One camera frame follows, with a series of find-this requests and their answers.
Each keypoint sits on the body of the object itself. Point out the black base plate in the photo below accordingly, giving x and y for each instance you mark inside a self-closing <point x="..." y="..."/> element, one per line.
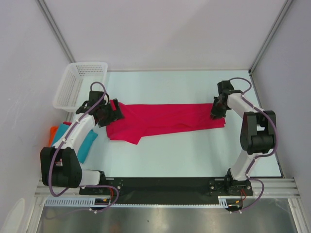
<point x="177" y="191"/>

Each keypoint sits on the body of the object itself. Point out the white plastic basket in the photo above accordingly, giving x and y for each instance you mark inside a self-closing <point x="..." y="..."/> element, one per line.
<point x="75" y="84"/>

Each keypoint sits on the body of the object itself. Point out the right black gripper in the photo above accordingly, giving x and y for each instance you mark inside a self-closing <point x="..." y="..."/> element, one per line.
<point x="215" y="113"/>

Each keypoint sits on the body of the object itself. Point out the teal t shirt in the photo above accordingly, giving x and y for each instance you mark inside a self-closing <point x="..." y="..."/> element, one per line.
<point x="86" y="144"/>

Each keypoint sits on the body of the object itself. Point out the orange t shirt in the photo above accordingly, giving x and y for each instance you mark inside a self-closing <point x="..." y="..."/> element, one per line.
<point x="53" y="131"/>

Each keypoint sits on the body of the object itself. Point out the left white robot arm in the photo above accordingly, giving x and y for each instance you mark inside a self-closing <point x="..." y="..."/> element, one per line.
<point x="60" y="166"/>

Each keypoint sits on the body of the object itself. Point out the aluminium frame rail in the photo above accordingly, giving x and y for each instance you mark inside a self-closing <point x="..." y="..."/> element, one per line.
<point x="273" y="188"/>

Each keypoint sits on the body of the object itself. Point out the white cable duct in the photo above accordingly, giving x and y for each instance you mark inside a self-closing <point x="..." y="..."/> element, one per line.
<point x="95" y="203"/>

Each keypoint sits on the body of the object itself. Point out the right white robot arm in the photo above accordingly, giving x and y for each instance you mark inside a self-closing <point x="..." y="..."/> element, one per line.
<point x="258" y="137"/>

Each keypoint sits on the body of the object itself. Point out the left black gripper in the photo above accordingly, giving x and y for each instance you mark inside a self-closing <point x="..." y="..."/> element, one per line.
<point x="111" y="119"/>

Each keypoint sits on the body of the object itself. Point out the pink t shirt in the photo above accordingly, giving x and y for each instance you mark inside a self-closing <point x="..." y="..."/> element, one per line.
<point x="141" y="120"/>

